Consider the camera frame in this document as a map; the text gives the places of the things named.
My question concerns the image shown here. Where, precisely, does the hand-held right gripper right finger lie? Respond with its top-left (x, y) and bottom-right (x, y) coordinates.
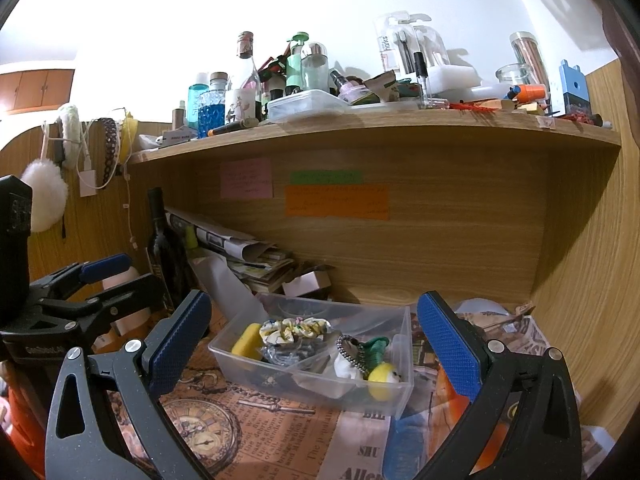
top-left (415, 290), bottom-right (583, 480)

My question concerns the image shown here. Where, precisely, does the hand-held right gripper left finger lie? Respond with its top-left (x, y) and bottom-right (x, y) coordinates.
top-left (44, 289), bottom-right (213, 480)

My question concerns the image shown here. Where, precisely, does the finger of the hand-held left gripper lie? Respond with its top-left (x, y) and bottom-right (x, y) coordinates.
top-left (29, 253), bottom-right (134, 307)
top-left (39, 272), bottom-right (167, 333)

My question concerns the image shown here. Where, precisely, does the yellow sponge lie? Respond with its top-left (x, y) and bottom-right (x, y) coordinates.
top-left (230, 322), bottom-right (267, 362)

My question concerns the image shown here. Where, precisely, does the yellow plush toy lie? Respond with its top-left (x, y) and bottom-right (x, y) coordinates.
top-left (366, 361), bottom-right (404, 402)

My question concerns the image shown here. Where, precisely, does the white scrunchie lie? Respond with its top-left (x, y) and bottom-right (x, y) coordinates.
top-left (334, 354), bottom-right (369, 381)

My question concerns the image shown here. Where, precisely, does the black white beaded hair tie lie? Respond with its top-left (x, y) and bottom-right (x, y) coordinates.
top-left (336, 334), bottom-right (372, 382)

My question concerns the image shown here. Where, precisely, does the silver scrunchie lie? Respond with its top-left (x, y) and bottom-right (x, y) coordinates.
top-left (261, 339), bottom-right (329, 368)

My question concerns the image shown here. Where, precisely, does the yellow floral scrunchie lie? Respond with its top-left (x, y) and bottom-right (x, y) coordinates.
top-left (259, 316), bottom-right (334, 347)

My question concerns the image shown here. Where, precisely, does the clear plastic container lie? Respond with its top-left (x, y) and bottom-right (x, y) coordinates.
top-left (207, 292), bottom-right (414, 419)

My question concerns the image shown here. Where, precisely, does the dark wine bottle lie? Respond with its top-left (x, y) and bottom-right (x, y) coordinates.
top-left (145, 186), bottom-right (199, 314)

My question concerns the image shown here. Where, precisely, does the white fluffy pompom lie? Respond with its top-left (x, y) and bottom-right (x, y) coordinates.
top-left (19, 159), bottom-right (70, 234)

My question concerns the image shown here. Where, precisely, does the white round object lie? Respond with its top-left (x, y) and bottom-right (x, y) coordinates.
top-left (454, 297), bottom-right (517, 319)

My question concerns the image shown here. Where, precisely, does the translucent plastic bag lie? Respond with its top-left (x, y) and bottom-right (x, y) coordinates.
top-left (191, 251), bottom-right (262, 312)

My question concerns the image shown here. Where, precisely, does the rolled newspaper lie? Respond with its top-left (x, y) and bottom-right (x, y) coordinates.
top-left (164, 206), bottom-right (279, 262)

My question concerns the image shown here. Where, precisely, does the stack of papers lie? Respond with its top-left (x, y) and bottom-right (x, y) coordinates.
top-left (224, 246), bottom-right (297, 294)

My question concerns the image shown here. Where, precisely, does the white fluffy headband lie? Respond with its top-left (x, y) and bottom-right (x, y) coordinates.
top-left (56, 103), bottom-right (84, 172)

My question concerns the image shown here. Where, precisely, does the black studded headband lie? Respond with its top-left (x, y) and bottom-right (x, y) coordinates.
top-left (94, 116), bottom-right (122, 189)

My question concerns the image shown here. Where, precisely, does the yellow headband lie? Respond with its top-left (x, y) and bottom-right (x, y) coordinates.
top-left (119, 111), bottom-right (139, 164)

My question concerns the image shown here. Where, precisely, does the printed newspaper mat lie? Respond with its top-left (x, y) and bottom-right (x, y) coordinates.
top-left (95, 300), bottom-right (617, 480)

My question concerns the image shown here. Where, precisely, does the small cardboard box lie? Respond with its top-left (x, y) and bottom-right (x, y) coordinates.
top-left (281, 266), bottom-right (334, 302)

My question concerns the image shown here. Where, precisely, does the small white box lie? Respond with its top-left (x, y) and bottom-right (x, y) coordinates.
top-left (159, 128), bottom-right (200, 147)

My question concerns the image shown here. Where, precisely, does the wooden cabinet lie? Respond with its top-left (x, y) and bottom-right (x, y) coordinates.
top-left (0, 62), bottom-right (76, 117)

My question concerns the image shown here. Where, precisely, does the pink sticky note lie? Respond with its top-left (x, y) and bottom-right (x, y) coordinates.
top-left (219, 158), bottom-right (274, 200)

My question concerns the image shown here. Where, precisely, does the orange plastic object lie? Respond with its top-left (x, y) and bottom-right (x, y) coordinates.
top-left (0, 384), bottom-right (52, 480)

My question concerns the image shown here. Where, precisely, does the orange sticky note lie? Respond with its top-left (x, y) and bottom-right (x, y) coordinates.
top-left (284, 183), bottom-right (391, 221)

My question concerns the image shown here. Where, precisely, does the black orange marker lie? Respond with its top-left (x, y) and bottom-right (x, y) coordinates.
top-left (207, 118), bottom-right (260, 137)

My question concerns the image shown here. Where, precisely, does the blue bead glass bottle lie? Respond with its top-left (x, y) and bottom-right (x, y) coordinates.
top-left (197, 72), bottom-right (231, 139)

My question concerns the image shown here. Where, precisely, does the teal liquid bottle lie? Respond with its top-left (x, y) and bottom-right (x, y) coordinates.
top-left (187, 70), bottom-right (210, 131)

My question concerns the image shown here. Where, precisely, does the green sticky note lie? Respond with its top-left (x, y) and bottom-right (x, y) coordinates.
top-left (289, 169), bottom-right (364, 185)

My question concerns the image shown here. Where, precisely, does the white printed cup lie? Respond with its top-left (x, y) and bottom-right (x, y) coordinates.
top-left (224, 88), bottom-right (259, 124)

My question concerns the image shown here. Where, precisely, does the wooden shelf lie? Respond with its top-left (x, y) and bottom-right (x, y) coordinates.
top-left (127, 107), bottom-right (624, 307)

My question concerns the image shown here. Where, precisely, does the clear lidded plastic box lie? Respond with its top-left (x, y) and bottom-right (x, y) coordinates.
top-left (267, 88), bottom-right (351, 122)

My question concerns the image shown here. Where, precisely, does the corked clear glass bottle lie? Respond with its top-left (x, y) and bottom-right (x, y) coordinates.
top-left (235, 31), bottom-right (262, 111)

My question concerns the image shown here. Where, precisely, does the orange cap tube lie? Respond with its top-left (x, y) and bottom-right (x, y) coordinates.
top-left (507, 83), bottom-right (547, 105)

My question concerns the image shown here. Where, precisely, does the white foam block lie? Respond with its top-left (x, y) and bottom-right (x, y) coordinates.
top-left (427, 64), bottom-right (484, 94)

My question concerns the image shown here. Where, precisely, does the pink cosmetic jar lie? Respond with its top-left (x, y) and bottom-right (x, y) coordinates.
top-left (337, 82), bottom-right (374, 106)

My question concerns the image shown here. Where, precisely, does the crumpled foil packet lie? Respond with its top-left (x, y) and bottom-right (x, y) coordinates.
top-left (362, 72), bottom-right (399, 104)

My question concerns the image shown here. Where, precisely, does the black cap clear bottle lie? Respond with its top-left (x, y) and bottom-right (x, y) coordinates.
top-left (412, 52), bottom-right (449, 110)

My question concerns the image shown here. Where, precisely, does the green pump bottle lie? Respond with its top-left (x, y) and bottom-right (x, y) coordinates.
top-left (284, 32), bottom-right (310, 96)

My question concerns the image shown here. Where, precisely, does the empty glass jar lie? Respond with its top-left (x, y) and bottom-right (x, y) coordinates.
top-left (495, 63), bottom-right (534, 92)

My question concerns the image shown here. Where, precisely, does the small dark spray bottle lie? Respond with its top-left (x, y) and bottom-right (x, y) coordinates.
top-left (328, 69), bottom-right (351, 96)

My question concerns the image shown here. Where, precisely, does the silver lid glass jar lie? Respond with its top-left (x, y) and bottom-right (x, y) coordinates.
top-left (301, 42), bottom-right (330, 94)

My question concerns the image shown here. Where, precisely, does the blue plastic block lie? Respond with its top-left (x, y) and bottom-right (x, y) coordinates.
top-left (558, 58), bottom-right (591, 116)

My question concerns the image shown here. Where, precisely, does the copper cylinder canister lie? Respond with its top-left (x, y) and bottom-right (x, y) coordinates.
top-left (509, 31), bottom-right (549, 89)

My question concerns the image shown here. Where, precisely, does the clear blister pack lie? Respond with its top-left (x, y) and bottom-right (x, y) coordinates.
top-left (374, 11), bottom-right (449, 76)

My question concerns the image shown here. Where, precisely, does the brown curtain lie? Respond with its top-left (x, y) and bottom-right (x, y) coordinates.
top-left (510, 0), bottom-right (640, 67)

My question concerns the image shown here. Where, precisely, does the white cable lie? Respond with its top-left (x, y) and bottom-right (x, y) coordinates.
top-left (121, 159), bottom-right (139, 249)

